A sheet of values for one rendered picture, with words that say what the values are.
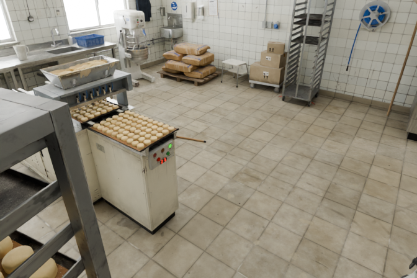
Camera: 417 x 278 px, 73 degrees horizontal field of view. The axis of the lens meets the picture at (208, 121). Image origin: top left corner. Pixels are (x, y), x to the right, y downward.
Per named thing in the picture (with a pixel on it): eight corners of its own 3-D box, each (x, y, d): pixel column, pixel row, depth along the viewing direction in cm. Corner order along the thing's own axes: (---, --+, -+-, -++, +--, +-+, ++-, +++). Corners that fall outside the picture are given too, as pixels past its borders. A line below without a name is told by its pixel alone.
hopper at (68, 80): (43, 85, 229) (38, 69, 223) (103, 69, 269) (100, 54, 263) (62, 94, 214) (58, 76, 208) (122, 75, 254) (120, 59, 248)
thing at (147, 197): (102, 203, 275) (84, 122, 234) (130, 185, 300) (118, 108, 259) (152, 239, 238) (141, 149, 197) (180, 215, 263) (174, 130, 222)
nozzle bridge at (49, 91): (43, 126, 240) (31, 88, 225) (114, 99, 292) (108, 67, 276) (64, 138, 223) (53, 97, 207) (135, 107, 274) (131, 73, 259)
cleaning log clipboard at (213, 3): (218, 18, 596) (219, -2, 578) (218, 18, 595) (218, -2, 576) (208, 18, 610) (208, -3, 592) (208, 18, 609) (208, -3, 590)
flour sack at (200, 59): (198, 67, 553) (198, 59, 545) (180, 64, 572) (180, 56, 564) (216, 59, 608) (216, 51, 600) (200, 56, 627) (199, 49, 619)
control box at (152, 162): (148, 168, 210) (146, 152, 204) (170, 154, 227) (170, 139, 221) (152, 170, 208) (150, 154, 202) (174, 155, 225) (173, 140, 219)
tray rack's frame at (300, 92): (291, 89, 545) (306, -14, 463) (319, 94, 520) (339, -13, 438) (280, 99, 497) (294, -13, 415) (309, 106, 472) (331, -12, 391)
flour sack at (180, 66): (163, 68, 597) (162, 60, 589) (175, 64, 629) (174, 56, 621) (191, 74, 564) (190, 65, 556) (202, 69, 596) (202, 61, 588)
